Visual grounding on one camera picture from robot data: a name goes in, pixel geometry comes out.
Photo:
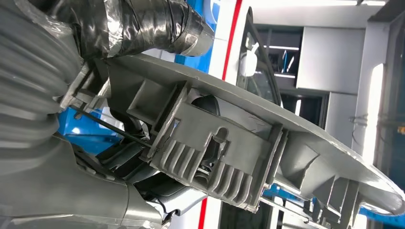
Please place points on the white car with red stripe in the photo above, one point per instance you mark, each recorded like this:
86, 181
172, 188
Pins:
218, 50

